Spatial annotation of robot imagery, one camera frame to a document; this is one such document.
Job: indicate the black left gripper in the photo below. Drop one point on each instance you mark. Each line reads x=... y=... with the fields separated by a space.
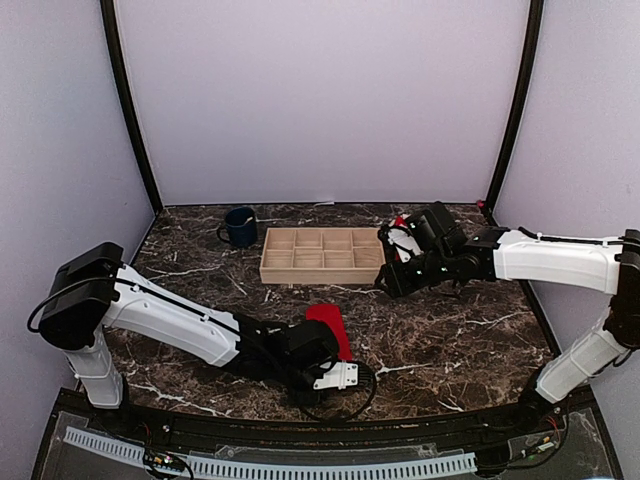
x=303 y=399

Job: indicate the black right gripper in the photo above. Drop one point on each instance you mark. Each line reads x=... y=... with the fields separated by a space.
x=399 y=284

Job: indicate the plain red sock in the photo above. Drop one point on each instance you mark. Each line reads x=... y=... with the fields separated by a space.
x=330 y=315

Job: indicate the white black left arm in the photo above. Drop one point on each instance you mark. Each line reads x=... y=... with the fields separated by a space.
x=97 y=290

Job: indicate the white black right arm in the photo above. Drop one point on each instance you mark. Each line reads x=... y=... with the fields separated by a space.
x=431 y=248

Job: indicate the red santa sock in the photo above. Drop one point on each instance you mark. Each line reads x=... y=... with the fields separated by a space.
x=402 y=241

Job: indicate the wooden compartment tray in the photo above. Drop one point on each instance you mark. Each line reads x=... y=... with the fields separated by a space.
x=321 y=256

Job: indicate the white tape strip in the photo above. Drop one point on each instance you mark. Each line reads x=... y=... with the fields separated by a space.
x=324 y=203

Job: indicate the dark blue mug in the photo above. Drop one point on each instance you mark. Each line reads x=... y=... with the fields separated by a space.
x=239 y=228

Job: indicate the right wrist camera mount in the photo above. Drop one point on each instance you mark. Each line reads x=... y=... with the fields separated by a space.
x=383 y=236

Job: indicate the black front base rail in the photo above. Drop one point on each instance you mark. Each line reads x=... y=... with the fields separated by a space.
x=475 y=430

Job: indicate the white slotted cable duct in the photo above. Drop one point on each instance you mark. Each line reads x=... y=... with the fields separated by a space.
x=236 y=462

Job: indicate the black right corner post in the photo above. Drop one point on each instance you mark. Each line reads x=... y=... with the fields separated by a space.
x=516 y=112

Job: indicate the black corner post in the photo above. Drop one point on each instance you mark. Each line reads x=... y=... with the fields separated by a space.
x=516 y=112
x=126 y=101

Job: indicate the black left corner post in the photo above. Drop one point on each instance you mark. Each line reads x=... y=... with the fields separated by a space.
x=126 y=101

